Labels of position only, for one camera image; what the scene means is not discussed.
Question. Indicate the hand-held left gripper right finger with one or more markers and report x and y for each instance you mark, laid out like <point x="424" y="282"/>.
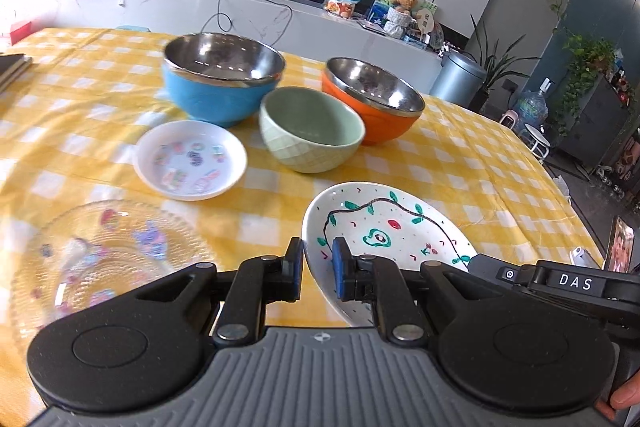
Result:
<point x="341" y="272"/>

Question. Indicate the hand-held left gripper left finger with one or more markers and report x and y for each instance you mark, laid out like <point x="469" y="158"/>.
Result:
<point x="298" y="268"/>

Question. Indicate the white painted plate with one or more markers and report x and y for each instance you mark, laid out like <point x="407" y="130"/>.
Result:
<point x="380" y="217"/>

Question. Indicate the green ceramic bowl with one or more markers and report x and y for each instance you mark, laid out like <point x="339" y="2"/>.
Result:
<point x="300" y="152"/>

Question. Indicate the orange steel bowl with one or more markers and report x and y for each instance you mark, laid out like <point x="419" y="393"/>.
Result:
<point x="380" y="127"/>

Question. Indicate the small white sticker plate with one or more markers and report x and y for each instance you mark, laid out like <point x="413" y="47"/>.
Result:
<point x="150" y="157"/>

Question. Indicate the blue steel bowl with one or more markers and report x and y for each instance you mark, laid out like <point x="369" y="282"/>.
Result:
<point x="200" y="97"/>

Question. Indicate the white phone stand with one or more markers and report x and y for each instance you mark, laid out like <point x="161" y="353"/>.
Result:
<point x="582" y="257"/>

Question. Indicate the smartphone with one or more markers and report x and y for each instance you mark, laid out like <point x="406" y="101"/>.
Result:
<point x="620" y="244"/>

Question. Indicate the white plastic bag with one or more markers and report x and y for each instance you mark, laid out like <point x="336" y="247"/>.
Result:
<point x="561" y="186"/>

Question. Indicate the white round stool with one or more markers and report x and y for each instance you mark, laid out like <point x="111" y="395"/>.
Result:
<point x="536" y="138"/>

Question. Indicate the grey cabinet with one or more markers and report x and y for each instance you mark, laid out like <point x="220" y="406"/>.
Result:
<point x="595" y="122"/>

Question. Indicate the blue water bottle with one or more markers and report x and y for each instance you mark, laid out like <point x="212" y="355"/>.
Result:
<point x="532" y="107"/>

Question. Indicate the clear glass plate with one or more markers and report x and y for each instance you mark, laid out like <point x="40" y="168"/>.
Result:
<point x="100" y="232"/>

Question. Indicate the grey trash can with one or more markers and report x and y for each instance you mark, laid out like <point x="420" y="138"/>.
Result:
<point x="457" y="79"/>

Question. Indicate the bushy green plant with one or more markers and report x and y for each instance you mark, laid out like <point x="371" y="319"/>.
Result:
<point x="587" y="57"/>

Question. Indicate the tall leafy potted plant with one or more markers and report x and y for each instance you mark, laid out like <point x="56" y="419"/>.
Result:
<point x="492" y="62"/>

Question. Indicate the white knitted basket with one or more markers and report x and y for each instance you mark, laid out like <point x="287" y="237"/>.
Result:
<point x="397" y="24"/>

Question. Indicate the green picture book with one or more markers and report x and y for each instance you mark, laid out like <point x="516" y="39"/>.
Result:
<point x="382" y="2"/>

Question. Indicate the yellow checked tablecloth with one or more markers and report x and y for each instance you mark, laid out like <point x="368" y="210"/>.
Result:
<point x="75" y="107"/>

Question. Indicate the brown teddy bear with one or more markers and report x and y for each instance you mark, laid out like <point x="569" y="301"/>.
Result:
<point x="405" y="2"/>

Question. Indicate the teal plastic stool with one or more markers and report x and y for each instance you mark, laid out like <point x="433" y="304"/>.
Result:
<point x="132" y="28"/>

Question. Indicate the white marble cabinet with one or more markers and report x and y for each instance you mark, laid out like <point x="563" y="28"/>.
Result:
<point x="150" y="7"/>

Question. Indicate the dark notebooks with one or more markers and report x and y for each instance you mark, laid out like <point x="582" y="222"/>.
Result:
<point x="12" y="67"/>

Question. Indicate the pink tissue box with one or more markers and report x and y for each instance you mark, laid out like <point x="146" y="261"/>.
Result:
<point x="15" y="32"/>

